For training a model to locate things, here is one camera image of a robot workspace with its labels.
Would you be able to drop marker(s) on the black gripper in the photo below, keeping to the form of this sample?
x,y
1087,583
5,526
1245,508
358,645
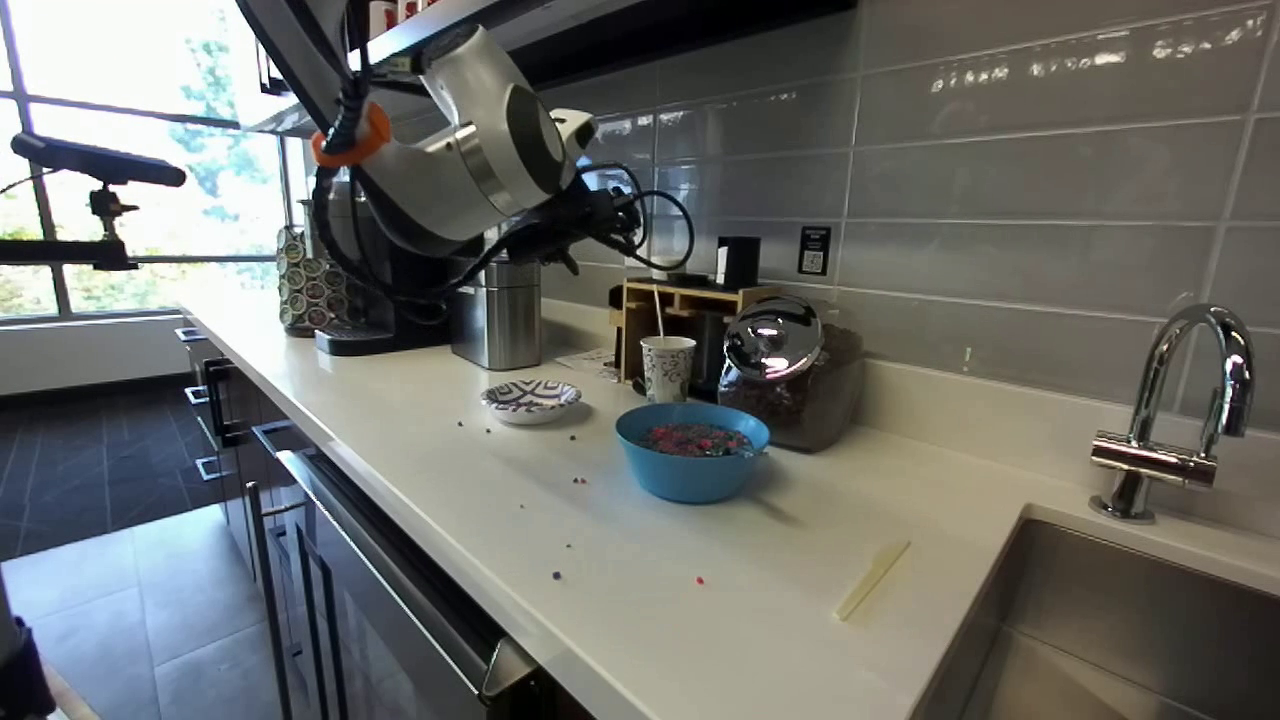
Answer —
x,y
563,226

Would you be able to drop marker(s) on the white straw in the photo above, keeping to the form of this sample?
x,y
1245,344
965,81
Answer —
x,y
656,315

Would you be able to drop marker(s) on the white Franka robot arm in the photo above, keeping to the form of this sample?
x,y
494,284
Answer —
x,y
466,144

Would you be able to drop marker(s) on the white paper coffee cup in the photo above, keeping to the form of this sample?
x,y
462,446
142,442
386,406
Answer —
x,y
667,370

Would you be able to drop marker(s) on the blue patterned paper bowl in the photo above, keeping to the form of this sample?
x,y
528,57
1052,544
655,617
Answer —
x,y
532,400

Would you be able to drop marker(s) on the blue plastic bowl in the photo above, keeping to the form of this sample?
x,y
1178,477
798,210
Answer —
x,y
688,475

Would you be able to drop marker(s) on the black coffee maker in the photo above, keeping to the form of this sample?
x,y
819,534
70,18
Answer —
x,y
366,300

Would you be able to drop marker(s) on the pale yellow straw wrapper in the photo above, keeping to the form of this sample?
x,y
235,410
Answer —
x,y
875,583

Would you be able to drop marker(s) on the wooden countertop organizer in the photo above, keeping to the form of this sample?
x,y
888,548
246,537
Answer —
x,y
667,307

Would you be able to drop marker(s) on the black packet holder box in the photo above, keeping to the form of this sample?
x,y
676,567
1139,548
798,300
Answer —
x,y
739,262

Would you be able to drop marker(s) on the black cylindrical container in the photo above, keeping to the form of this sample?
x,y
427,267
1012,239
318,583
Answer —
x,y
708,359

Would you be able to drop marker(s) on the steel canister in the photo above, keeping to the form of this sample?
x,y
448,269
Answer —
x,y
498,323

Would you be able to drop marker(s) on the dark overhead cabinet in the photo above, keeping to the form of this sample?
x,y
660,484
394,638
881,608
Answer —
x,y
695,24

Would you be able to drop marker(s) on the colourful beads pile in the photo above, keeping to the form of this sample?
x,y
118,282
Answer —
x,y
696,442

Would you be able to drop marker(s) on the patterned packet bag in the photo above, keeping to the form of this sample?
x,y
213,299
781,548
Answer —
x,y
292,284

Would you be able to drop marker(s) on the dark cabinet drawer unit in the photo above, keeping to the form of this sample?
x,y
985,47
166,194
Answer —
x,y
221,400

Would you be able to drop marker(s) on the stainless dishwasher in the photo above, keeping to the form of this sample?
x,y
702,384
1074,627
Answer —
x,y
386,603

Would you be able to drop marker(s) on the chrome faucet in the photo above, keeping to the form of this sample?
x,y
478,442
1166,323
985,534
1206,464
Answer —
x,y
1174,462

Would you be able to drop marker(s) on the steel sink basin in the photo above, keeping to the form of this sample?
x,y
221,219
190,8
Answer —
x,y
1132,641

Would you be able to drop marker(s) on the black wall outlet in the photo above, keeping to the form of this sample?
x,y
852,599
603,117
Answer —
x,y
814,250

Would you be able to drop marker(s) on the black camera on stand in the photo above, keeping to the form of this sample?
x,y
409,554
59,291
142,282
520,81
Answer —
x,y
95,163

